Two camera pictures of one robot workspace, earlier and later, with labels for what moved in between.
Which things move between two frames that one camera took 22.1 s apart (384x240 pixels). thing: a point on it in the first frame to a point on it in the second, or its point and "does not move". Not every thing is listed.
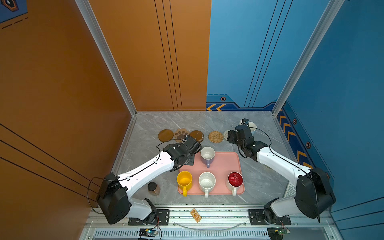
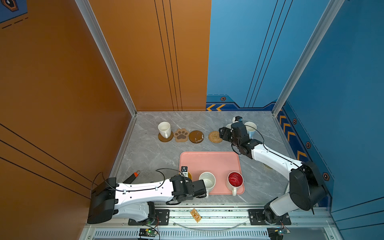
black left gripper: x=191 y=162 to x=191 y=199
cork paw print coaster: x=179 y=134 does not move
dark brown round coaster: x=197 y=135 does not move
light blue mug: x=252 y=125 does not move
